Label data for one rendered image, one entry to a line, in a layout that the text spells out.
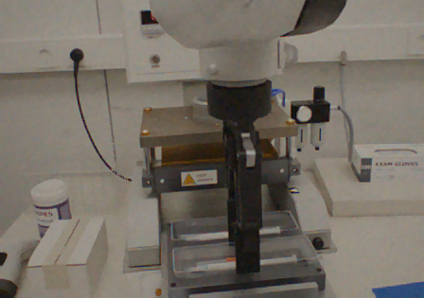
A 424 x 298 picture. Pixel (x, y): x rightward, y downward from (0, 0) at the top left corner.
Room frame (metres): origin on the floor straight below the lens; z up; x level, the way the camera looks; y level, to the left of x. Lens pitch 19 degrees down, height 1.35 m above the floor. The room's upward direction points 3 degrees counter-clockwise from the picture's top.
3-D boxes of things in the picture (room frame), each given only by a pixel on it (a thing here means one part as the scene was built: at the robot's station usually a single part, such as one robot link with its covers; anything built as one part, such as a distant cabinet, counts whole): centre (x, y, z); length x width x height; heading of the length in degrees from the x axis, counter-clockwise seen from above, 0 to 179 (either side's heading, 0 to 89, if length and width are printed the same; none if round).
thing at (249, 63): (0.53, -0.05, 1.27); 0.13 x 0.12 x 0.05; 95
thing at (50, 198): (1.01, 0.40, 0.82); 0.09 x 0.09 x 0.15
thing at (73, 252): (0.85, 0.31, 0.80); 0.19 x 0.13 x 0.09; 176
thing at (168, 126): (0.85, -0.03, 1.08); 0.31 x 0.24 x 0.13; 95
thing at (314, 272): (0.55, -0.03, 0.98); 0.20 x 0.17 x 0.03; 95
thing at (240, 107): (0.51, -0.04, 1.19); 0.08 x 0.08 x 0.09
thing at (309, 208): (0.75, -0.15, 0.96); 0.26 x 0.05 x 0.07; 5
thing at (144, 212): (0.73, 0.12, 0.96); 0.25 x 0.05 x 0.07; 5
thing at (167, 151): (0.81, -0.02, 1.07); 0.22 x 0.17 x 0.10; 95
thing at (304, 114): (0.96, -0.22, 1.05); 0.15 x 0.05 x 0.15; 95
